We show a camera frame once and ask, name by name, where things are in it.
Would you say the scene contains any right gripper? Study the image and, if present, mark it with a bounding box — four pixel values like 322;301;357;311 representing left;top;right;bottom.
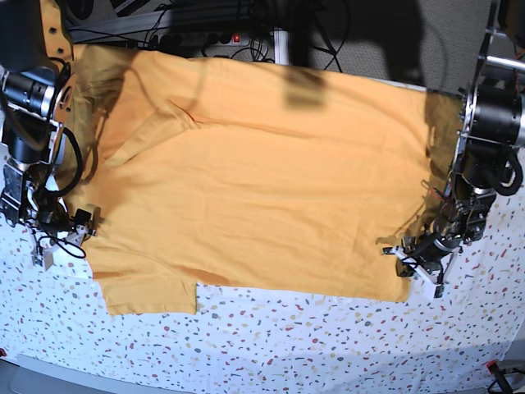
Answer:
1;159;95;235

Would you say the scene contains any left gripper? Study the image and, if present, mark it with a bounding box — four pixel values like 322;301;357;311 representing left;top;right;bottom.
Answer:
395;213;486;277

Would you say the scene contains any yellow T-shirt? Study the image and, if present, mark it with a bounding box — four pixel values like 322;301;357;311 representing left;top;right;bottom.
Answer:
66;45;461;315

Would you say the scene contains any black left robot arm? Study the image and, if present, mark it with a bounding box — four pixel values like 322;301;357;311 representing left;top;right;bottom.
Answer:
383;1;524;284

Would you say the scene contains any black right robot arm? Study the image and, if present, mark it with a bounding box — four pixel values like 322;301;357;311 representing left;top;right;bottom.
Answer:
1;1;94;236

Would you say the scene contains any red black clamp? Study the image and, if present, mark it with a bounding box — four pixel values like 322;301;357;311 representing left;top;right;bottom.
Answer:
486;360;514;394

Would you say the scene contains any white terrazzo pattern tablecloth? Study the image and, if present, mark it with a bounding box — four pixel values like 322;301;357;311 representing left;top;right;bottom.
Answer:
1;196;524;393

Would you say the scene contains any white power strip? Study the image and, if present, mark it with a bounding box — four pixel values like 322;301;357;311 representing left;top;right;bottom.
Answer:
150;32;251;47

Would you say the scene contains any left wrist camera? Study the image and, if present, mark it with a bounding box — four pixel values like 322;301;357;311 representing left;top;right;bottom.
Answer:
423;282;445;300

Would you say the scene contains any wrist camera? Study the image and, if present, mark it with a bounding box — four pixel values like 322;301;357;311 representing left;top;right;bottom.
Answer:
31;246;54;271
423;282;445;300

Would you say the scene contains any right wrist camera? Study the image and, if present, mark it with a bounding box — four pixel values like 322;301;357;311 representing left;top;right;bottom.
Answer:
31;246;54;271

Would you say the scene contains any aluminium frame post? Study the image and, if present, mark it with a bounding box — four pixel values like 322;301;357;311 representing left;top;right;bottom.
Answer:
273;28;291;66

